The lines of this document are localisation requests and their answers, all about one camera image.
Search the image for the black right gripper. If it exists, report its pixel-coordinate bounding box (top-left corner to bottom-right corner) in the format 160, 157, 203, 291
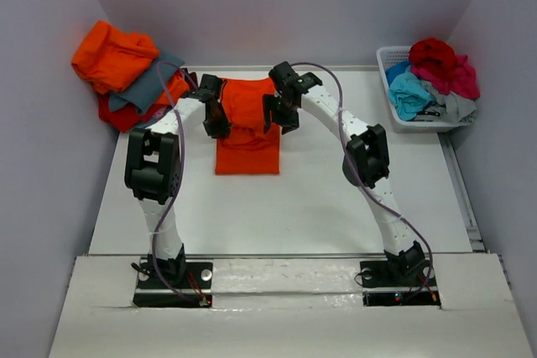
263, 92, 300, 134

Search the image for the orange t shirt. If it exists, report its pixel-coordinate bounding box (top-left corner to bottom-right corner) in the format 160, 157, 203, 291
215, 78, 280, 175

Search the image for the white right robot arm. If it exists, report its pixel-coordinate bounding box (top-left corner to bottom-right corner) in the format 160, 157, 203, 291
263, 61, 433, 288

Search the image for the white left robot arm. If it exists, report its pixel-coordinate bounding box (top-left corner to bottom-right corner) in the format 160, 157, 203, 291
124, 75, 231, 289

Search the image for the dark maroon folded shirt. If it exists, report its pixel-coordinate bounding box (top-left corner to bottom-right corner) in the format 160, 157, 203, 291
181, 69, 198, 91

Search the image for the pink folded shirt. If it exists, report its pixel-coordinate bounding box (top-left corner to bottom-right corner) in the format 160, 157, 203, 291
152, 107, 169, 120

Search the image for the grey-blue folded shirt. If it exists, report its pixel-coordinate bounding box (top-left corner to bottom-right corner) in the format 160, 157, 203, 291
108, 49, 185, 115

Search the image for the red folded shirt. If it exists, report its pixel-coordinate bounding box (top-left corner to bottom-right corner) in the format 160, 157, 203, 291
97, 76, 190, 133

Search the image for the white plastic laundry basket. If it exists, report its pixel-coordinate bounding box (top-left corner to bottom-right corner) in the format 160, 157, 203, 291
376, 45, 469, 133

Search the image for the orange folded shirt on pile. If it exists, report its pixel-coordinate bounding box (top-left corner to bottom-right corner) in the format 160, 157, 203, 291
71, 20, 160, 95

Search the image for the teal shirt in basket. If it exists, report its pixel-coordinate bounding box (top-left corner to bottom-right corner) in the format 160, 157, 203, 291
385, 60, 434, 122

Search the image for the red shirt in basket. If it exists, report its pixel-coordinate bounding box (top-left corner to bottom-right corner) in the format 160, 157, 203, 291
409, 38, 457, 80

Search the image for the grey shirt in basket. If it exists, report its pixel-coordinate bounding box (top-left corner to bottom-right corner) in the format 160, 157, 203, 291
420, 80, 477, 124

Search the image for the magenta shirt in basket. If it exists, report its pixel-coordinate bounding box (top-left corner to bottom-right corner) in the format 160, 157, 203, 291
410, 54, 481, 101

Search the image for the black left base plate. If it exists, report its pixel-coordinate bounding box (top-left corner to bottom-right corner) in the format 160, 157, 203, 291
131, 257, 213, 309

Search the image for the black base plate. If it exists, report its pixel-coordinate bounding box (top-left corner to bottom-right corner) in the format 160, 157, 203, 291
131, 257, 213, 309
354, 260, 441, 307

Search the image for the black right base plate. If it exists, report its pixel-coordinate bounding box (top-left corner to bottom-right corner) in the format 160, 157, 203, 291
354, 260, 441, 307

